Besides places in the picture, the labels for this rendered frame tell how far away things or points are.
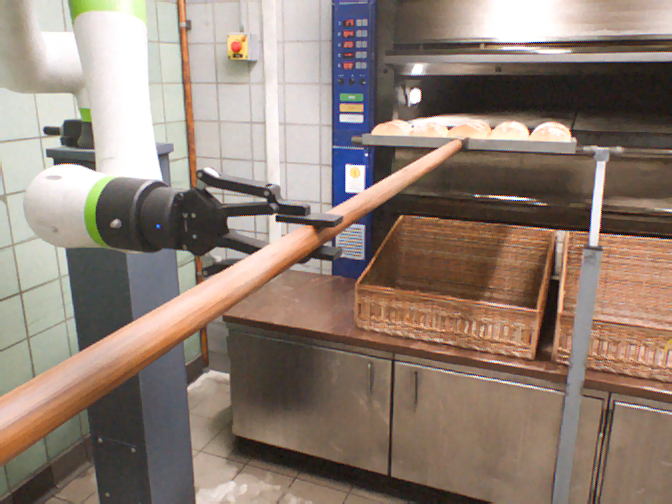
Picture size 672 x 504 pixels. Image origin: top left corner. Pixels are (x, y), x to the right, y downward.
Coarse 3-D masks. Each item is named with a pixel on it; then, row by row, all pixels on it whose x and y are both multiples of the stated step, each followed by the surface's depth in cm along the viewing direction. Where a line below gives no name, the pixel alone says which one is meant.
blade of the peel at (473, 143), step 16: (368, 144) 163; (384, 144) 162; (400, 144) 160; (416, 144) 159; (432, 144) 157; (480, 144) 152; (496, 144) 151; (512, 144) 150; (528, 144) 148; (544, 144) 147; (560, 144) 146; (576, 144) 144
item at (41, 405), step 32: (384, 192) 86; (256, 256) 53; (288, 256) 57; (192, 288) 46; (224, 288) 47; (256, 288) 51; (160, 320) 40; (192, 320) 42; (96, 352) 35; (128, 352) 36; (160, 352) 39; (32, 384) 31; (64, 384) 32; (96, 384) 34; (0, 416) 29; (32, 416) 30; (64, 416) 32; (0, 448) 28
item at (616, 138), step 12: (576, 132) 194; (588, 132) 193; (600, 132) 191; (612, 132) 191; (624, 132) 191; (636, 132) 191; (648, 132) 191; (588, 144) 194; (600, 144) 192; (612, 144) 191; (624, 144) 190; (636, 144) 188; (648, 144) 187; (660, 144) 186
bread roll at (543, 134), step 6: (534, 132) 150; (540, 132) 148; (546, 132) 147; (552, 132) 147; (558, 132) 147; (564, 132) 147; (534, 138) 149; (540, 138) 148; (546, 138) 147; (552, 138) 146; (558, 138) 146; (564, 138) 146
